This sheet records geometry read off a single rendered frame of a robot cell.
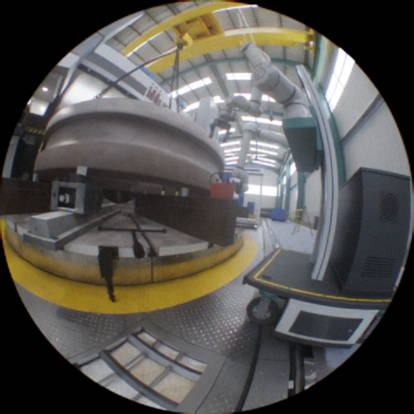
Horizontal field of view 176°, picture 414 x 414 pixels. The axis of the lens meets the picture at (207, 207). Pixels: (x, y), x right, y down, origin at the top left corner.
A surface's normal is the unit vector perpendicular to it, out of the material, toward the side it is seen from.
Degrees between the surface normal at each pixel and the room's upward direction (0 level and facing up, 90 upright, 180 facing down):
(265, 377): 0
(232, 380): 0
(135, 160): 90
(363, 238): 90
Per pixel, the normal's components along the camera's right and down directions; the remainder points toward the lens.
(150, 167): 0.63, 0.08
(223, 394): 0.11, -0.99
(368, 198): -0.66, -0.07
